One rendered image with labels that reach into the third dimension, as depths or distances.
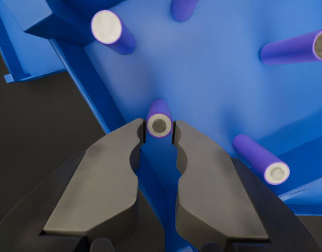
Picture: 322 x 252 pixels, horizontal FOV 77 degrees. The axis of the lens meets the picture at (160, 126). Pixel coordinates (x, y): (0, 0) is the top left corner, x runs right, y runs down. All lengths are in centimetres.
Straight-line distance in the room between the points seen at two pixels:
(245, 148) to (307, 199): 69
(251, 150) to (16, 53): 65
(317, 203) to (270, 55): 75
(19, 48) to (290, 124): 66
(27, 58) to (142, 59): 53
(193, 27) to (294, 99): 12
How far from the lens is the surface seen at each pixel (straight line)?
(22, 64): 70
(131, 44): 17
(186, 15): 18
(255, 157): 17
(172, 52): 19
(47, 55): 67
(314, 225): 95
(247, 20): 21
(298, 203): 86
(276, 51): 18
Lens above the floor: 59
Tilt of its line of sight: 75 degrees down
